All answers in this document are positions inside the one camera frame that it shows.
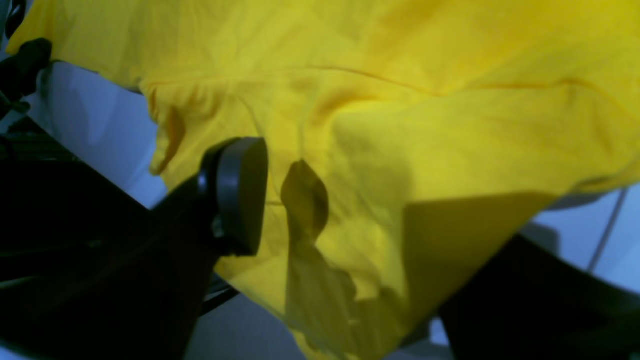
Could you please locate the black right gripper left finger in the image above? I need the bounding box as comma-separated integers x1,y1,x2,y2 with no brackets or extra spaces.
1,137,269,360

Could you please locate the yellow T-shirt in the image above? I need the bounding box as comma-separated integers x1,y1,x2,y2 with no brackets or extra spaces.
6,0,639,360

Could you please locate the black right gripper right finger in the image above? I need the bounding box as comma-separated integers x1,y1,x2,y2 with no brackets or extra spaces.
439,235,640,360

